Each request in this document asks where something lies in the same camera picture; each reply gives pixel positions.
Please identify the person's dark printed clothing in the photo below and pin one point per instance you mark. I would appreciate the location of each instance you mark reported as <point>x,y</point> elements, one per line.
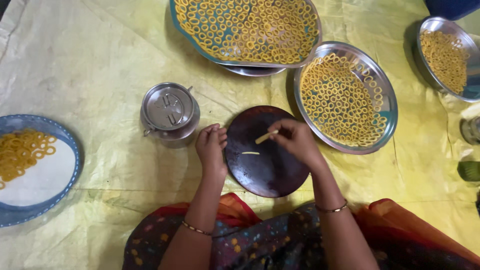
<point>285,243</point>

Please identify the person's left fingers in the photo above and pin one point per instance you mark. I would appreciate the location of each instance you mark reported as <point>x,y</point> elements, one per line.
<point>216,135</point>

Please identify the short yellow dough strip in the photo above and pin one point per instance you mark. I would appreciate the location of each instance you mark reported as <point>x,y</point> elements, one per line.
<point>250,153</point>

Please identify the green object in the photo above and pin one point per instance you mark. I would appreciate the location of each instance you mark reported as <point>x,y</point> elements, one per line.
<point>469,170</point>

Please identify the layer of dough rings on large steel plate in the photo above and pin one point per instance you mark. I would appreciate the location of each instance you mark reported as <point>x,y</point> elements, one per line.
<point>343,99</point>

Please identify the dark round wooden board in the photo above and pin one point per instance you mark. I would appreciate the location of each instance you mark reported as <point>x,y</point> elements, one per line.
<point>262,165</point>

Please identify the steel lidded container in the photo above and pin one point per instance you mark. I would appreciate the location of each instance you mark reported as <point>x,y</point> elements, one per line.
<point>169,114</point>

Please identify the teal tray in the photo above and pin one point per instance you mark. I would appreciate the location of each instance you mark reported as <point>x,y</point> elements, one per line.
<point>245,32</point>

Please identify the heap of dough rings on blue plate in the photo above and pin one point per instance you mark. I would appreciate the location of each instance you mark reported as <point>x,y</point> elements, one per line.
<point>20,152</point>

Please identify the heap of dough rings on small steel plate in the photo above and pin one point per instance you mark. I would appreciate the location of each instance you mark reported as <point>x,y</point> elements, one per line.
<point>444,60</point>

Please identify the blue round plate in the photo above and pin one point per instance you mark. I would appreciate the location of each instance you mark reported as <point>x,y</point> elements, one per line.
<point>37,176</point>

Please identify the person's right hand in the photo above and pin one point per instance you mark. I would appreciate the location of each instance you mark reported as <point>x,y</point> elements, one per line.
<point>298,144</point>

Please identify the small steel plate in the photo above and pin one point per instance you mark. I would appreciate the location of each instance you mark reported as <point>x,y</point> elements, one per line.
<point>452,56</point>

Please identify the person's left hand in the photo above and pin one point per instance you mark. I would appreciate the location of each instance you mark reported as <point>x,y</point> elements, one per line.
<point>210,148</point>

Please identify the gold bangle on wrist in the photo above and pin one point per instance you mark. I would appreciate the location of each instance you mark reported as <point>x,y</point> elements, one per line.
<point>195,228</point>
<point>332,209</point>

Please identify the gold bangle on left wrist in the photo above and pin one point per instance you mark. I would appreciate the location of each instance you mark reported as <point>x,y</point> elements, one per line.
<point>195,228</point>

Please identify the yellow plastic sheet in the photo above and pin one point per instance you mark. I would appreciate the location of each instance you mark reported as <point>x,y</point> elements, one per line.
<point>105,75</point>

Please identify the gold bangle on right wrist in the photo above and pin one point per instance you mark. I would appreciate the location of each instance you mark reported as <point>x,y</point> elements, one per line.
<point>332,209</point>

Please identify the large steel plate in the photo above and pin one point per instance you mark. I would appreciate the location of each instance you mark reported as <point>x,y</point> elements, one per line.
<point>347,99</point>

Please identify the blue container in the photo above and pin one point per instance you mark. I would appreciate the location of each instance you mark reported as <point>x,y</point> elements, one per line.
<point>452,8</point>

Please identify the steel tumbler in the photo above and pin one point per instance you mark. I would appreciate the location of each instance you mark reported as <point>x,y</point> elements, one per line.
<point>470,130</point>

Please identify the steel plate under tray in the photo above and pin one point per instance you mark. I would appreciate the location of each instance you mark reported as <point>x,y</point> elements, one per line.
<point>253,70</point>

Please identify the person's right fingers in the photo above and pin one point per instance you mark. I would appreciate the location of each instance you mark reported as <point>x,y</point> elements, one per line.
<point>279,134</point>

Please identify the layer of dough rings on teal tray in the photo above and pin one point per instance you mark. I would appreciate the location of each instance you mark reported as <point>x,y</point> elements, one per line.
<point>245,30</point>

